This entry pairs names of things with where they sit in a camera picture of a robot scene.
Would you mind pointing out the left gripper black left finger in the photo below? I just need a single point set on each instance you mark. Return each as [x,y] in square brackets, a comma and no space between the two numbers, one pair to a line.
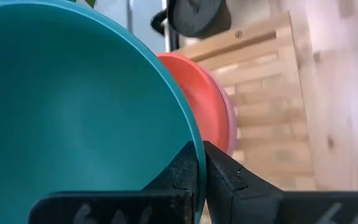
[166,205]

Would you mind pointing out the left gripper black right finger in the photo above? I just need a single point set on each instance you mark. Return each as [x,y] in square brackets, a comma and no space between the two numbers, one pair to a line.
[244,202]

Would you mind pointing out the small tree in black pot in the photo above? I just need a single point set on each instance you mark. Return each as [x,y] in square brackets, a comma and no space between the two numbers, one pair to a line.
[197,15]

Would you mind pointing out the green plastic bowl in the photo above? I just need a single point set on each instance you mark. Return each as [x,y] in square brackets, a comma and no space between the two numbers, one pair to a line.
[73,109]

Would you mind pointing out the red plastic bowl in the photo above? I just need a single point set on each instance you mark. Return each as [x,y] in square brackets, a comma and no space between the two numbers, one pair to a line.
[197,93]

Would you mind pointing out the pink plastic bowl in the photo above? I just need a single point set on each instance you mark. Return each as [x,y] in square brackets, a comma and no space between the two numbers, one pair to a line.
[234,130]

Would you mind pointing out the slatted wooden shelf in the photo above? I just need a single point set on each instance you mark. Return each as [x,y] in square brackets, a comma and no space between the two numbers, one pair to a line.
[259,93]

